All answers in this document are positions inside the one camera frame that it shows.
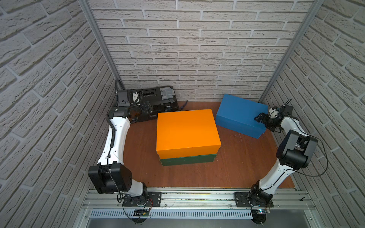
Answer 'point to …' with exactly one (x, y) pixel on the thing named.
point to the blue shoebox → (238, 114)
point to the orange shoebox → (187, 133)
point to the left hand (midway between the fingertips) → (149, 105)
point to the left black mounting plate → (148, 199)
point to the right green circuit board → (262, 211)
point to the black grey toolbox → (164, 99)
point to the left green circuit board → (145, 213)
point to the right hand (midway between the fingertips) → (262, 121)
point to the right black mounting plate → (242, 200)
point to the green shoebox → (187, 160)
